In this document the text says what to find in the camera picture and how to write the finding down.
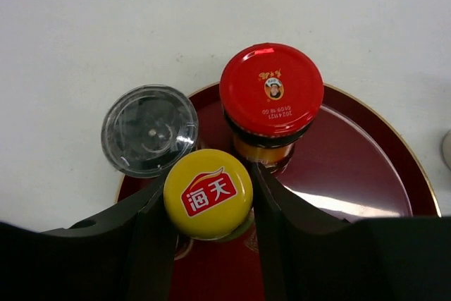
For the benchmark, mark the black cap white bottle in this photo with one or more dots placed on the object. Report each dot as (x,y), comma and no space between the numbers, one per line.
(446,149)

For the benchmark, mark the yellow cap sauce bottle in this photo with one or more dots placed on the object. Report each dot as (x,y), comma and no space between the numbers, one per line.
(208,194)

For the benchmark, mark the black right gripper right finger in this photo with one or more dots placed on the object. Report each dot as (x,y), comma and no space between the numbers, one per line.
(307,254)

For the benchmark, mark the red lid sauce jar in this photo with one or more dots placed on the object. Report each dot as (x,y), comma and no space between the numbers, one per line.
(270,93)

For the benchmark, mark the round red lacquer tray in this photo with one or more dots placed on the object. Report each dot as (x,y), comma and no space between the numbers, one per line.
(351,165)

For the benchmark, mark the clear lid pepper grinder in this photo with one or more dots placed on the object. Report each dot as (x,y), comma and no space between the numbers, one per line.
(148,129)

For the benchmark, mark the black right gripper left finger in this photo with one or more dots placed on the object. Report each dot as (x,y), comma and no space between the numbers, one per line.
(122,253)

